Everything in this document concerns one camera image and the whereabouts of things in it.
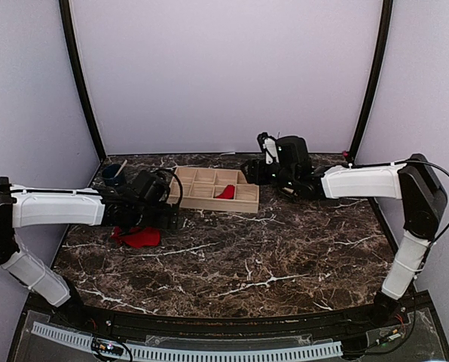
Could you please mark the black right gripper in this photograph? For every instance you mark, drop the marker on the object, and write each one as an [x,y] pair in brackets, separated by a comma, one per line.
[256,168]

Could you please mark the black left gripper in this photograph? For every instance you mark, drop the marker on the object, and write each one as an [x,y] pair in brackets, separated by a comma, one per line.
[168,218]

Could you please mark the plain red sock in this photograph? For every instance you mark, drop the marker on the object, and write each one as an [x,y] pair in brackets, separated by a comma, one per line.
[137,238]

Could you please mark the wooden compartment tray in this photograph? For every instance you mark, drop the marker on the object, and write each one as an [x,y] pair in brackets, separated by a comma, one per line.
[213,189]

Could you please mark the red Santa face sock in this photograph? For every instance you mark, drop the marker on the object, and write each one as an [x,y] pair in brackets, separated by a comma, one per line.
[227,192]

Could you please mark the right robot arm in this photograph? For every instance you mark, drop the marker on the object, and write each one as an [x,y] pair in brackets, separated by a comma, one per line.
[412,181]

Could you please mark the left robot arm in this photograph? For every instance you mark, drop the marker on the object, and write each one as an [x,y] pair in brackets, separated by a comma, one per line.
[22,206]

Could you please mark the wooden stick in cup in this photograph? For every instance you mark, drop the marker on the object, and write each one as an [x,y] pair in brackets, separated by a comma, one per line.
[121,168]

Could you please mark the dark blue cup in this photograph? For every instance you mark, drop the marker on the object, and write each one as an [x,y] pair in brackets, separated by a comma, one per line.
[108,176]

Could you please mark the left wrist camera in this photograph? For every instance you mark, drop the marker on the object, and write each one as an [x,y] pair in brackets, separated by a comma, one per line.
[150,187]

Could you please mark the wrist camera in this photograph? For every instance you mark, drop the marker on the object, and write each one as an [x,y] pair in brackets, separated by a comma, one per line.
[150,187]
[292,151]

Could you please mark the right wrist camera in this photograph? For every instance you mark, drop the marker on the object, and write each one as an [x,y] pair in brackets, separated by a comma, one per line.
[292,151]

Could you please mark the black front rail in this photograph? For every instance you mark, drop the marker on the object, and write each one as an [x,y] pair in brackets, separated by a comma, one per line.
[132,326]

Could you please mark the left black frame post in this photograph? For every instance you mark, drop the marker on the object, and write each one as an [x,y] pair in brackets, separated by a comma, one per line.
[78,75]

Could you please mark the black frame post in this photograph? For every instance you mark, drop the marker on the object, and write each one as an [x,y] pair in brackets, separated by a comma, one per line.
[78,75]
[373,79]

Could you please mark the white perforated cable duct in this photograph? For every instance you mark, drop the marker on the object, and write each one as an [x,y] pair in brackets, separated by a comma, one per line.
[183,350]

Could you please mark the right black frame post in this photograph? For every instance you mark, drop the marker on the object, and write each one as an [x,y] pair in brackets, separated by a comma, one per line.
[373,79]

